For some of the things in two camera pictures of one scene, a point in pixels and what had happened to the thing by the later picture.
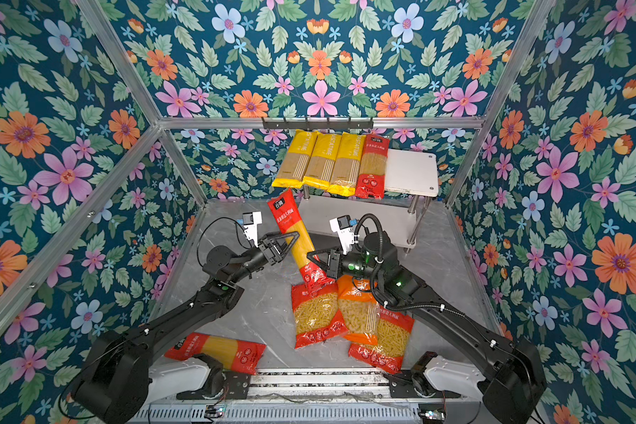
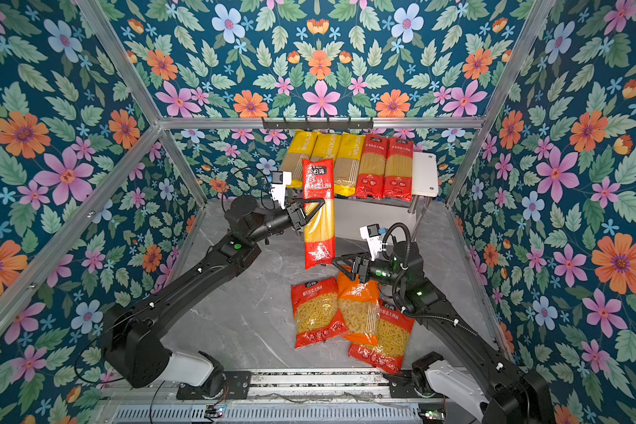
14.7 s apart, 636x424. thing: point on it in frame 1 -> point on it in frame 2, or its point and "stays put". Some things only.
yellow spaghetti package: (347, 164) stays put
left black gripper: (264, 254) -> (290, 216)
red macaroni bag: (316, 317) stays put
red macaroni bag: (394, 332) stays put
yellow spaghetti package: (296, 161) stays put
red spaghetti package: (372, 174) stays put
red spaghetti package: (314, 274) -> (398, 169)
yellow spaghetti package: (321, 162) stays put
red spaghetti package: (238, 356) -> (319, 220)
